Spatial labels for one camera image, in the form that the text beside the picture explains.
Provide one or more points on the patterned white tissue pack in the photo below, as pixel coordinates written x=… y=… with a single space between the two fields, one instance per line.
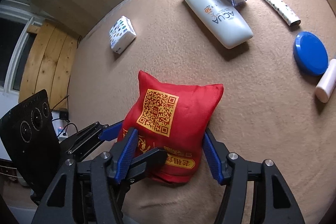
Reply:
x=121 y=35

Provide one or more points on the blue round lid jar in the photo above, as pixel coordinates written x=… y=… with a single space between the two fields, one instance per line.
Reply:
x=310 y=54

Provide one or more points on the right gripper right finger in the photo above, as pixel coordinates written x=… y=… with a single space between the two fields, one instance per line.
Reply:
x=273 y=201

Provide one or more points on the red drawstring cloth bag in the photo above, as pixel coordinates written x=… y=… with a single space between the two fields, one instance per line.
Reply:
x=174 y=118

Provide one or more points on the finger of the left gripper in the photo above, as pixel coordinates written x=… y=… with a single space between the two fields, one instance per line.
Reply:
x=84 y=142
x=142 y=166

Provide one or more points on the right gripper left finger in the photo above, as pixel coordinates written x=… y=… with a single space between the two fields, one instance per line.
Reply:
x=63 y=200

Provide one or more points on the slim white patterned stick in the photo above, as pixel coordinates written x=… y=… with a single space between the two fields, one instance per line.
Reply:
x=287 y=14

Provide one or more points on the white Aqua sunscreen tube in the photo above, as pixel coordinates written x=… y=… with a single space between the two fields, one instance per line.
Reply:
x=223 y=20

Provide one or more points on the small white pink bottle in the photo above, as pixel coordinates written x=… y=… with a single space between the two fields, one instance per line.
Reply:
x=326 y=85

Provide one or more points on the pine wood plank panel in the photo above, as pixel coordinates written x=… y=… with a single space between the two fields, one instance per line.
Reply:
x=49 y=63

